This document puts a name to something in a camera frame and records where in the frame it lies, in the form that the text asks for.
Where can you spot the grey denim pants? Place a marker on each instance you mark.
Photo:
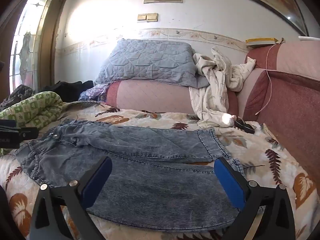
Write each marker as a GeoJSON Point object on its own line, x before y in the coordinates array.
{"type": "Point", "coordinates": [130, 162]}

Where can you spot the gold wall switch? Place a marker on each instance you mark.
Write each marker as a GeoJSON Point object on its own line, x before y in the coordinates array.
{"type": "Point", "coordinates": [147, 17]}

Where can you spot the grey quilted blanket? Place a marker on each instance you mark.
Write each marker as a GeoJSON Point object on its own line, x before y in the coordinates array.
{"type": "Point", "coordinates": [150, 62]}

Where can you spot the dark patterned cloth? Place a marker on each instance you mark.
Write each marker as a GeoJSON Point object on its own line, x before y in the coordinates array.
{"type": "Point", "coordinates": [15, 96]}

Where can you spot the green patterned quilt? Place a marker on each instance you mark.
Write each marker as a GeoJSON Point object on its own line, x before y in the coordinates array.
{"type": "Point", "coordinates": [30, 110]}

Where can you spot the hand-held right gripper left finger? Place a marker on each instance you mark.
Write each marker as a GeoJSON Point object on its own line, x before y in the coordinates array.
{"type": "Point", "coordinates": [96, 180]}

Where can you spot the yellow book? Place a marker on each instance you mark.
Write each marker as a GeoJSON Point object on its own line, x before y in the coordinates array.
{"type": "Point", "coordinates": [261, 42]}

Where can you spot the purple plastic bag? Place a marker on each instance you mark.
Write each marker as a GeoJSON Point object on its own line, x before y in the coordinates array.
{"type": "Point", "coordinates": [92, 93]}

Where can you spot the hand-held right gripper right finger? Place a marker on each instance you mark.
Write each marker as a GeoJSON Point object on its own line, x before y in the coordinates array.
{"type": "Point", "coordinates": [228, 180]}

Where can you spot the black clothing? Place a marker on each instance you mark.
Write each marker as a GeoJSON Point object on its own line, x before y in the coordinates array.
{"type": "Point", "coordinates": [65, 91]}

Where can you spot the leaf print blanket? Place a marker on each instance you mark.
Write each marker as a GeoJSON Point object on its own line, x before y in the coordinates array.
{"type": "Point", "coordinates": [262, 160]}

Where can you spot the white floral cloth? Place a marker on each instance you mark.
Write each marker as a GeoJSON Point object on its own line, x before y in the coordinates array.
{"type": "Point", "coordinates": [217, 90]}

